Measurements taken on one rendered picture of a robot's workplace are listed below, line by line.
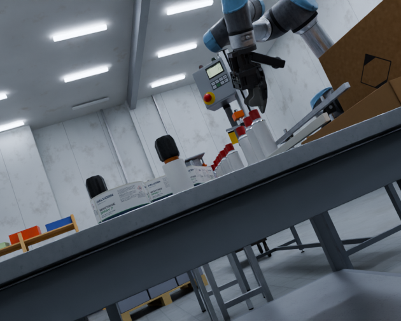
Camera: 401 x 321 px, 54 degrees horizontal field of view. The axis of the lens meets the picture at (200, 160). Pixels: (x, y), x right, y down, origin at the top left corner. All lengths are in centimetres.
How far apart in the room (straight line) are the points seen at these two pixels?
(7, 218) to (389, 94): 1287
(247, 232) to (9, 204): 1287
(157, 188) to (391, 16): 110
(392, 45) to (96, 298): 88
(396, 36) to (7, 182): 1281
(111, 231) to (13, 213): 1279
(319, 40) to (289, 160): 123
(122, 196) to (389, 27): 92
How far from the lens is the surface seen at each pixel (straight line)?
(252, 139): 136
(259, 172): 43
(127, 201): 135
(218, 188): 41
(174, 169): 149
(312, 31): 164
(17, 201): 1321
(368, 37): 112
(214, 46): 134
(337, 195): 50
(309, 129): 95
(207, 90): 184
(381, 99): 59
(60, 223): 928
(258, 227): 46
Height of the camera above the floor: 79
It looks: 9 degrees up
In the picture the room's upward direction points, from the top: 22 degrees counter-clockwise
